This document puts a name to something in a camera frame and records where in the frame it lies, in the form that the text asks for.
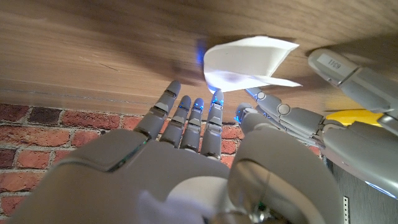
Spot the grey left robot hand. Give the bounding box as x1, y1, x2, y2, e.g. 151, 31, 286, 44
245, 48, 398, 200

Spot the white perforated metal strip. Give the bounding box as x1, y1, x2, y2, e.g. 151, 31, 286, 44
343, 195, 351, 224

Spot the red brick printed backdrop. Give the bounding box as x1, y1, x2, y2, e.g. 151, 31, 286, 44
0, 103, 324, 218

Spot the white paper shipping label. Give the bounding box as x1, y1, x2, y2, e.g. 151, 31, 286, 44
203, 35, 303, 94

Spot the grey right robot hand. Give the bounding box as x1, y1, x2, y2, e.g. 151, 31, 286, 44
6, 80, 343, 224

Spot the yellow toy banana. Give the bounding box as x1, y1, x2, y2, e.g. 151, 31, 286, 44
325, 108, 385, 128

